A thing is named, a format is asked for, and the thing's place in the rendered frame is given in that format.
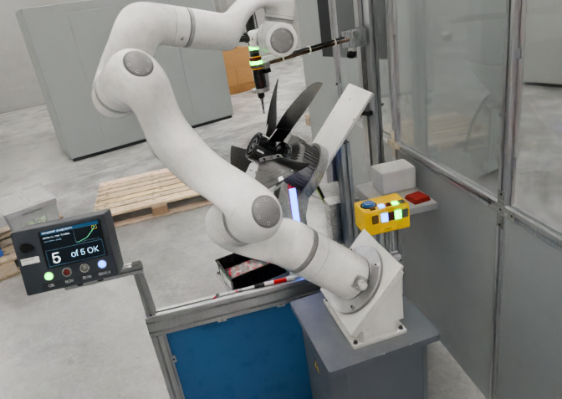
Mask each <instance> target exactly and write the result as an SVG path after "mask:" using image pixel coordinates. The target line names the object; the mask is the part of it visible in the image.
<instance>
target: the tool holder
mask: <svg viewBox="0 0 562 399"><path fill-rule="evenodd" d="M262 71H263V83H264V88H263V89H258V90H257V89H256V87H255V88H252V89H251V93H253V94H259V93H264V92H267V91H270V88H269V86H270V84H269V78H268V73H269V72H271V68H270V62H269V61H268V62H265V63H263V68H262Z"/></svg>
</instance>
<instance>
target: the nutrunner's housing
mask: <svg viewBox="0 0 562 399"><path fill-rule="evenodd" d="M253 79H254V82H255V86H256V89H257V90H258V89H263V88H264V83H263V71H262V69H256V70H253ZM264 97H265V95H264V93H259V94H258V98H259V99H262V98H264Z"/></svg>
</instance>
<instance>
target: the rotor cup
mask: <svg viewBox="0 0 562 399"><path fill-rule="evenodd" d="M263 135H264V134H263V133H262V132H258V133H257V134H255V135H254V137H253V138H252V140H250V142H249V144H248V147H247V150H246V154H245V155H246V158H248V159H249V160H251V161H254V162H255V163H257V164H259V163H260V161H259V158H261V157H265V156H272V155H277V154H281V155H282V156H283V157H285V158H286V156H287V155H288V151H289V145H288V143H286V142H284V141H283V142H280V143H278V144H277V142H274V141H268V138H270V137H269V136H268V138H267V137H265V136H266V135H265V136H263ZM253 143H255V145H254V147H252V144H253ZM257 149H259V150H260V151H262V152H264V153H263V154H262V153H260V152H259V151H257Z"/></svg>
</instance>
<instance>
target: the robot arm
mask: <svg viewBox="0 0 562 399"><path fill-rule="evenodd" d="M260 8H264V9H265V18H264V23H263V24H262V25H261V26H260V27H259V28H258V29H254V30H251V31H248V32H244V34H243V36H242V33H243V30H244V28H245V26H246V24H247V22H248V20H249V19H250V17H251V16H252V15H253V13H255V12H256V11H257V10H258V9H260ZM294 10H295V1H294V0H237V1H236V2H235V3H234V4H233V5H232V6H231V7H230V8H229V9H228V10H227V11H226V12H225V13H216V12H210V11H205V10H200V9H195V8H184V7H179V6H173V5H168V4H162V3H151V2H136V3H131V4H129V5H127V6H126V7H124V8H123V9H122V10H121V12H120V13H119V15H118V17H117V18H116V20H115V23H114V26H113V28H112V30H111V33H110V36H109V39H108V42H107V44H106V46H105V50H104V52H103V54H102V57H101V60H100V63H99V66H98V69H97V71H96V74H95V79H94V82H93V85H92V91H91V98H92V102H93V105H94V107H95V108H96V109H97V111H98V112H99V113H101V114H102V115H103V116H105V117H107V118H110V119H121V118H125V117H126V116H128V115H130V114H131V113H132V112H133V111H134V113H135V115H136V117H137V120H138V121H139V123H140V127H141V129H142V130H143V133H144V135H145V138H146V141H147V143H148V145H149V147H150V148H151V150H152V151H153V153H154V154H155V155H156V156H157V158H158V159H159V160H160V161H161V162H162V163H163V164H164V165H165V166H166V168H167V169H168V170H169V171H170V172H171V173H172V174H173V175H174V176H176V177H177V178H178V179H179V180H180V181H181V182H183V183H184V184H185V185H186V186H188V187H190V188H191V189H192V190H193V191H195V192H197V193H199V194H200V195H202V196H203V197H205V198H206V199H207V200H208V201H210V202H211V203H213V204H214V205H213V206H212V207H211V208H210V209H209V210H208V212H207V215H206V218H205V229H206V232H207V235H208V236H209V238H210V239H211V240H212V241H213V242H214V243H215V244H217V245H218V246H220V247H221V248H224V249H226V250H227V251H229V252H232V253H236V254H239V255H242V256H244V257H248V258H253V259H257V260H261V261H264V262H268V263H273V264H276V265H278V266H279V267H281V268H283V269H286V270H288V271H289V272H291V273H293V274H296V275H298V276H299V277H301V278H303V279H306V280H308V281H309V282H311V283H313V284H316V285H318V286H319V287H321V288H323V289H326V290H328V291H329V294H330V302H331V304H332V305H333V307H334V308H335V309H336V310H338V311H339V312H340V313H343V314H354V313H355V312H358V311H360V310H361V309H363V308H364V307H365V306H366V305H368V304H369V302H370V301H371V300H372V299H373V297H374V295H375V294H376V291H377V290H378V288H379V286H380V283H381V278H382V273H383V263H382V258H381V255H380V254H379V252H378V251H377V250H376V249H375V248H373V247H371V246H370V245H365V244H363V245H359V246H356V247H354V248H351V249H348V248H347V247H345V246H343V245H341V244H340V243H337V242H336V241H334V240H333V239H331V238H328V237H327V236H325V235H324V234H322V233H320V232H318V231H316V230H314V229H313V228H311V227H309V226H308V225H306V224H304V223H302V222H299V221H296V220H293V219H290V218H286V217H283V212H282V208H281V205H280V203H279V201H278V199H277V198H276V196H274V194H273V193H272V192H271V191H270V190H269V189H267V188H266V187H265V186H264V185H263V184H261V183H260V182H258V181H257V180H255V179H254V178H252V177H251V176H249V175H248V174H246V173H245V172H243V171H241V170H239V169H237V168H236V167H235V166H233V165H231V164H230V163H228V162H227V161H225V160H224V159H222V158H221V157H220V156H219V155H218V154H217V153H216V152H214V151H213V150H212V149H211V148H210V147H209V146H208V145H207V144H206V143H205V141H204V140H203V139H202V138H201V137H200V136H199V135H198V134H197V133H196V132H195V131H194V130H193V128H192V127H191V126H190V125H189V123H188V122H187V121H186V119H185V117H184V115H183V114H182V112H181V110H180V108H179V106H178V104H177V102H176V97H175V95H174V93H173V89H172V87H171V83H170V80H169V79H168V77H167V75H166V73H165V71H164V70H163V68H162V67H161V66H160V65H159V64H158V63H157V61H156V60H155V59H154V58H153V57H154V55H155V53H156V50H157V48H158V46H159V45H165V46H173V47H182V48H191V49H211V50H222V51H229V50H233V49H235V48H236V47H237V45H238V43H239V42H242V43H243V42H245V43H249V46H250V47H252V48H260V49H261V50H263V51H265V52H267V53H269V54H272V55H274V56H276V57H281V58H282V57H286V56H289V55H290V54H291V53H292V52H293V51H294V50H295V49H296V46H297V42H298V37H297V33H296V32H295V30H294V29H293V22H294Z"/></svg>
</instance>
